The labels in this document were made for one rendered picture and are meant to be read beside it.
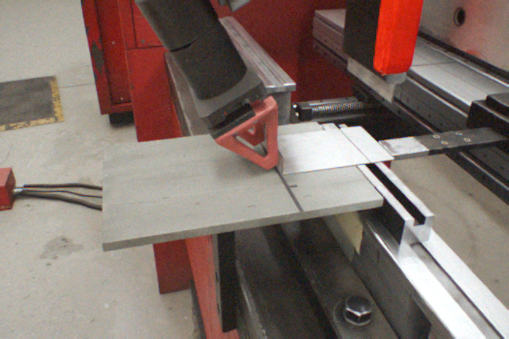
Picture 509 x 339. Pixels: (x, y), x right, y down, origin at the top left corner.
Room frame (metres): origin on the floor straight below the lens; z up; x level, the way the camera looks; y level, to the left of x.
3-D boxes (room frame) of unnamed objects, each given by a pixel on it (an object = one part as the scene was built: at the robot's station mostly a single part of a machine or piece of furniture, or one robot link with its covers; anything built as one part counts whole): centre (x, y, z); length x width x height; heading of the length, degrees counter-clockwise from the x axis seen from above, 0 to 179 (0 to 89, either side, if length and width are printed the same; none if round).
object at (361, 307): (0.32, -0.10, 0.91); 0.03 x 0.03 x 0.02
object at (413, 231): (0.45, -0.13, 0.99); 0.20 x 0.03 x 0.03; 15
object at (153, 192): (0.43, 0.02, 1.00); 0.26 x 0.18 x 0.01; 105
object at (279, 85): (1.00, 0.02, 0.92); 0.50 x 0.06 x 0.10; 15
